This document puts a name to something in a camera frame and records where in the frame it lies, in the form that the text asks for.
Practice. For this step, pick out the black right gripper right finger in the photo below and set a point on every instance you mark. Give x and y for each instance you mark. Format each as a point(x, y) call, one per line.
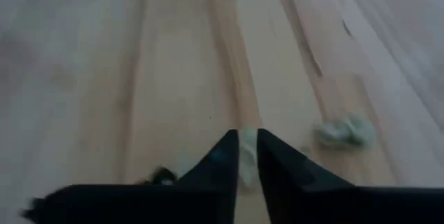
point(284, 182)

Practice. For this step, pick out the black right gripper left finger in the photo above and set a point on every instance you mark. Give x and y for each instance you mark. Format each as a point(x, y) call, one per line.
point(222, 168)

